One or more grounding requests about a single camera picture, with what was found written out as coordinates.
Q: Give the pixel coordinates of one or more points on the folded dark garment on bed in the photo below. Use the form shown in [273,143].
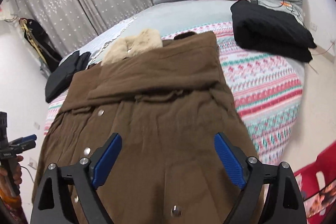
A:
[61,78]

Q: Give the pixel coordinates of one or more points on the red plastic stool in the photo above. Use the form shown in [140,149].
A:
[316,182]

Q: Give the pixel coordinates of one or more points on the person's left hand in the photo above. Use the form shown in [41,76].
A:
[16,176]

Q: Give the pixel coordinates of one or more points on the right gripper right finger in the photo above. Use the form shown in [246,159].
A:
[283,203]

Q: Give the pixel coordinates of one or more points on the brown coat with fur collar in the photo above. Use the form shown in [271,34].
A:
[167,104]

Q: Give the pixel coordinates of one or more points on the black sweater on bed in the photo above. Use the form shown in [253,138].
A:
[261,29]

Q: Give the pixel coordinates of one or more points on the hanging dark clothes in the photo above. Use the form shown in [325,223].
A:
[40,41]

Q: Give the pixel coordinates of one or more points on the patterned knit bedspread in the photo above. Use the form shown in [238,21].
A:
[267,89]

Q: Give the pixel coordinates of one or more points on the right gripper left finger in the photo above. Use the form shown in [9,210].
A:
[53,202]

